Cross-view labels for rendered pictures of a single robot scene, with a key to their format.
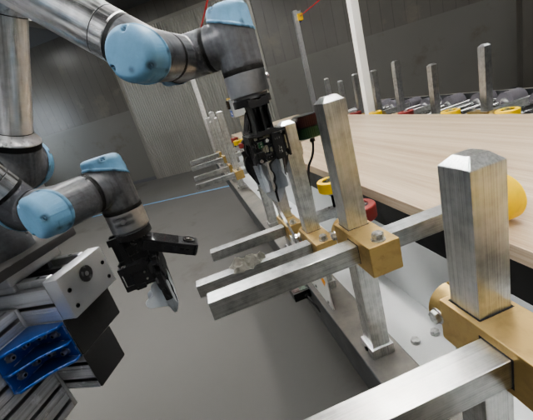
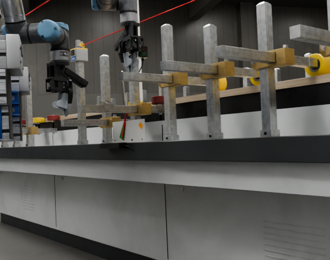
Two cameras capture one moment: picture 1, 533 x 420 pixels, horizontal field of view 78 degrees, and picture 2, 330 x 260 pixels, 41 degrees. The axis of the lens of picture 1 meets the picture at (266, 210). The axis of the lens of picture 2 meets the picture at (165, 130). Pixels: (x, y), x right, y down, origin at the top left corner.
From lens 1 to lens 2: 1.42 m
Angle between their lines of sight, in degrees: 36
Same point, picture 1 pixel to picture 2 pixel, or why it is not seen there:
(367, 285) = (171, 101)
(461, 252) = (208, 47)
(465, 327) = not seen: hidden behind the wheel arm
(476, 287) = (211, 54)
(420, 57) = not seen: hidden behind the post
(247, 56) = (134, 7)
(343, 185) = (168, 55)
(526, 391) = (220, 70)
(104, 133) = not seen: outside the picture
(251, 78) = (134, 15)
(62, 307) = (23, 82)
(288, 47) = (43, 82)
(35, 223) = (49, 30)
